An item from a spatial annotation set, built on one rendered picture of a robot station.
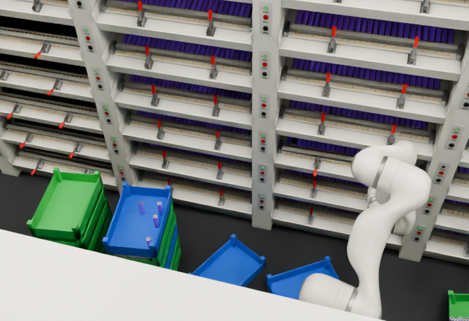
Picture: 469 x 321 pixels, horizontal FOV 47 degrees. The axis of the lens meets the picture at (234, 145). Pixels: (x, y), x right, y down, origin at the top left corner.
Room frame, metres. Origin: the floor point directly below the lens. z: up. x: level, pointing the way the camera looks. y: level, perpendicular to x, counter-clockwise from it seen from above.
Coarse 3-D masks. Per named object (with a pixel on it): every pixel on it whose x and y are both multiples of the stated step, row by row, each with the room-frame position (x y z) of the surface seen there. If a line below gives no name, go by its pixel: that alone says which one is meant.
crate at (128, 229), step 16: (128, 192) 1.47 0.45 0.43; (144, 192) 1.47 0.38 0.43; (160, 192) 1.46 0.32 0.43; (128, 208) 1.40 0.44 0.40; (144, 208) 1.40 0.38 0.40; (112, 224) 1.30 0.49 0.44; (128, 224) 1.32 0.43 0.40; (144, 224) 1.32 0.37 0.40; (160, 224) 1.32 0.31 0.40; (112, 240) 1.25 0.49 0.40; (128, 240) 1.24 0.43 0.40; (144, 240) 1.24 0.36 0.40; (160, 240) 1.23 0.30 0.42; (144, 256) 1.17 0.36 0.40
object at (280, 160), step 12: (276, 144) 1.60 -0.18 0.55; (276, 156) 1.59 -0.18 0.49; (288, 156) 1.58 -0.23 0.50; (300, 156) 1.58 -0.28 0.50; (312, 156) 1.57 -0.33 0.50; (288, 168) 1.56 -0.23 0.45; (300, 168) 1.53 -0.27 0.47; (312, 168) 1.52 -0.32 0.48; (324, 168) 1.52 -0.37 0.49; (336, 168) 1.51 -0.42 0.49; (348, 168) 1.51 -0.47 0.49; (420, 168) 1.46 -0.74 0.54; (348, 180) 1.49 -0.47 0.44
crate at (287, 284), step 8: (328, 256) 1.35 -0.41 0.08; (312, 264) 1.33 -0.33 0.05; (320, 264) 1.34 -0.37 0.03; (328, 264) 1.34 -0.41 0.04; (288, 272) 1.30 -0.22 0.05; (296, 272) 1.31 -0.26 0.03; (304, 272) 1.32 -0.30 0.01; (312, 272) 1.32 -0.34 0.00; (320, 272) 1.32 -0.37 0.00; (328, 272) 1.32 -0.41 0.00; (272, 280) 1.27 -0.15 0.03; (280, 280) 1.29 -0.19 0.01; (288, 280) 1.29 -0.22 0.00; (296, 280) 1.28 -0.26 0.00; (272, 288) 1.25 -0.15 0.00; (280, 288) 1.24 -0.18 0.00; (288, 288) 1.24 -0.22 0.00; (296, 288) 1.24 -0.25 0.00; (288, 296) 1.21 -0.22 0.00; (296, 296) 1.20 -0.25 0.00
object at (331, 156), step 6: (282, 150) 1.60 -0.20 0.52; (288, 150) 1.59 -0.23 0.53; (294, 150) 1.59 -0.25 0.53; (300, 150) 1.59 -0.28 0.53; (306, 150) 1.58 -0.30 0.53; (294, 156) 1.57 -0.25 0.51; (324, 156) 1.55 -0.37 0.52; (330, 156) 1.55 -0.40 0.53; (336, 156) 1.54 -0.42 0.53; (342, 156) 1.54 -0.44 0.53; (348, 156) 1.54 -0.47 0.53; (348, 162) 1.53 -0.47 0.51
